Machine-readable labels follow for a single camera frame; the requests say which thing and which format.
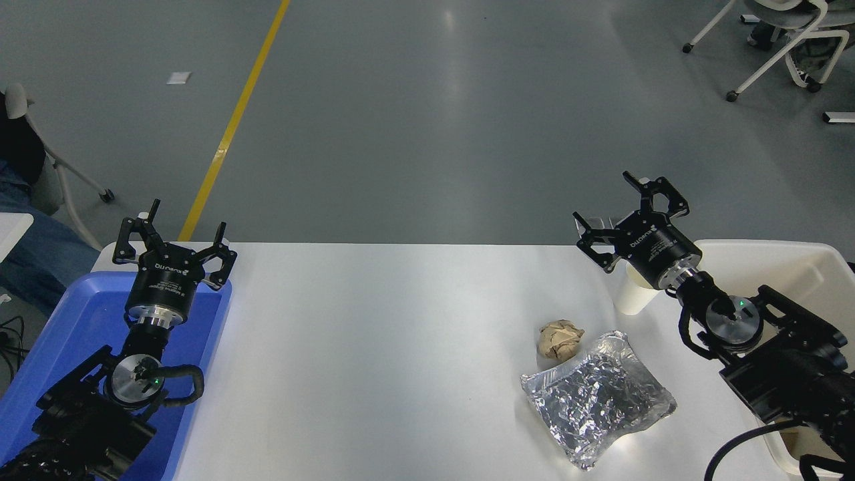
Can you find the white grey office chair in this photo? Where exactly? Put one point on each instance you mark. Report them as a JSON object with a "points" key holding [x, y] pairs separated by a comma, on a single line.
{"points": [[781, 17]]}

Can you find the white paper cup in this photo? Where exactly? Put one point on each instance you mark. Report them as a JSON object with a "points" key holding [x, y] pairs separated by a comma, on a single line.
{"points": [[630, 299]]}

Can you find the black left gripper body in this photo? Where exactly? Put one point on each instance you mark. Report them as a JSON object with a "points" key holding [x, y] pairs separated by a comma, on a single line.
{"points": [[163, 284]]}

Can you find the blue plastic tray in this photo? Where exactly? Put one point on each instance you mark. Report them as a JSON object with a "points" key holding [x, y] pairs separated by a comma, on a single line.
{"points": [[80, 314]]}

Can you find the person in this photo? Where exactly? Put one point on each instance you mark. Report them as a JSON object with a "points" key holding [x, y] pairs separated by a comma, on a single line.
{"points": [[37, 257]]}

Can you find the white furniture foot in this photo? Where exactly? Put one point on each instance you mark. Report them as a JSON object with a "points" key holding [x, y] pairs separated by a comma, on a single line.
{"points": [[840, 117]]}

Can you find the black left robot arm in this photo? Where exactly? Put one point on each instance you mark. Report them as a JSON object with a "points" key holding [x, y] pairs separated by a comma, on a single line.
{"points": [[73, 414]]}

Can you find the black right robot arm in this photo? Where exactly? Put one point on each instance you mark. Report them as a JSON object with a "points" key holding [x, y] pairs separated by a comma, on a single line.
{"points": [[788, 374]]}

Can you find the crumpled tan paper ball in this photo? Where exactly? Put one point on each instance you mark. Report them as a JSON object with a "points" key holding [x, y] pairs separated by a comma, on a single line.
{"points": [[560, 339]]}

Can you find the white side table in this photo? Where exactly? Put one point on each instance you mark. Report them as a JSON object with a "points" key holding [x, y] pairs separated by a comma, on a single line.
{"points": [[12, 230]]}

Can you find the white wheeled chair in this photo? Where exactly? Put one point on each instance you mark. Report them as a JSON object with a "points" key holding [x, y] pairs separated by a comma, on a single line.
{"points": [[63, 180]]}

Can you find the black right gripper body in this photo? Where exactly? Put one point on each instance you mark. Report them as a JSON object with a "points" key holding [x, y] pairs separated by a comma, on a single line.
{"points": [[658, 250]]}

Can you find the crumpled silver foil tray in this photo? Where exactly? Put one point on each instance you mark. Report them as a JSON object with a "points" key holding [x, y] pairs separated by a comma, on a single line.
{"points": [[594, 397]]}

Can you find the white paper scrap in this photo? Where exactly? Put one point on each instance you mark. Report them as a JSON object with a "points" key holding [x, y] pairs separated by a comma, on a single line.
{"points": [[178, 78]]}

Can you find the large pale plastic bin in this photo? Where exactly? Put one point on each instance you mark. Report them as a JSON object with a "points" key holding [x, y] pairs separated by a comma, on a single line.
{"points": [[801, 270]]}

